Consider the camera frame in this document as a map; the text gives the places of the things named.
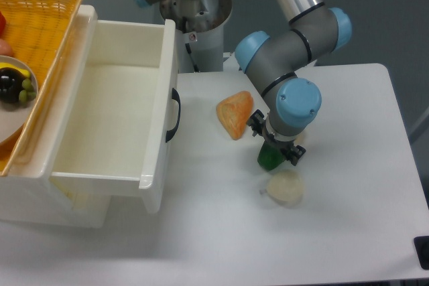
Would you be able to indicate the orange triangular bread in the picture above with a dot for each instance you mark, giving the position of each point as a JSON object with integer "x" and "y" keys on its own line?
{"x": 233, "y": 113}

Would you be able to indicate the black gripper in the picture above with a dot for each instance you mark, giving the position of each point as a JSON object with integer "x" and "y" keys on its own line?
{"x": 285, "y": 145}

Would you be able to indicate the white metal bracket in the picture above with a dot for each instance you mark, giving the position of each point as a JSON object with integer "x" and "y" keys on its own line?
{"x": 230, "y": 63}

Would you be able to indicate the green grapes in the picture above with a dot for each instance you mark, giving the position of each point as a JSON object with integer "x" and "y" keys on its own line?
{"x": 28, "y": 92}

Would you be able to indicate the white pear with stem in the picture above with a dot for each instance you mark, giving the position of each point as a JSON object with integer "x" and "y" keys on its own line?
{"x": 286, "y": 188}

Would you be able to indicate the white drawer cabinet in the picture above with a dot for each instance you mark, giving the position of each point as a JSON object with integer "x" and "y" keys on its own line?
{"x": 28, "y": 193}

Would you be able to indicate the black drawer handle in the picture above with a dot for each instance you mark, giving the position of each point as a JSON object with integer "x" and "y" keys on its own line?
{"x": 170, "y": 133}

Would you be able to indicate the yellow bell pepper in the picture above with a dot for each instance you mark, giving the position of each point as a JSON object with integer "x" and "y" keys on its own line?
{"x": 300, "y": 140}

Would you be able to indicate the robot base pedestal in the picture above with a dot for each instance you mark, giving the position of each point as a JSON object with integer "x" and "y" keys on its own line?
{"x": 199, "y": 32}

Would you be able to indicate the pink peach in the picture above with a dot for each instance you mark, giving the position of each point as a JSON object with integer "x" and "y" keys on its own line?
{"x": 5, "y": 48}

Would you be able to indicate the black corner object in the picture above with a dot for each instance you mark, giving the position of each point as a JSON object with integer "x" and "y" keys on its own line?
{"x": 421, "y": 244}

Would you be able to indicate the yellow fruit slice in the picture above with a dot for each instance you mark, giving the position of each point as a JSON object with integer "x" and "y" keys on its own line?
{"x": 26, "y": 73}

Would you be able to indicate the dark purple mangosteen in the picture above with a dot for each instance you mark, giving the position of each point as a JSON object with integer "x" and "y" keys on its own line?
{"x": 11, "y": 85}

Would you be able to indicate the white plastic drawer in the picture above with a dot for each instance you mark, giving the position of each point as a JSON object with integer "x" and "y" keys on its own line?
{"x": 115, "y": 139}

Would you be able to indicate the yellow woven basket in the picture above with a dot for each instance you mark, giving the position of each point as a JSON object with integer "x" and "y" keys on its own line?
{"x": 38, "y": 31}

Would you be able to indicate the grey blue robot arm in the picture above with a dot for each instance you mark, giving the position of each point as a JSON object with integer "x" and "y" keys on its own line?
{"x": 269, "y": 63}

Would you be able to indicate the white plate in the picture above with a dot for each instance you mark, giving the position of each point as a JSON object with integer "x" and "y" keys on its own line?
{"x": 13, "y": 116}

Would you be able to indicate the red tomato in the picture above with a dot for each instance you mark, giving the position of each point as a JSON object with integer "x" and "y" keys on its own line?
{"x": 3, "y": 23}

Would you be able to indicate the green bell pepper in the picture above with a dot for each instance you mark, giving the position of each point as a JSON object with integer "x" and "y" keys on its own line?
{"x": 269, "y": 157}

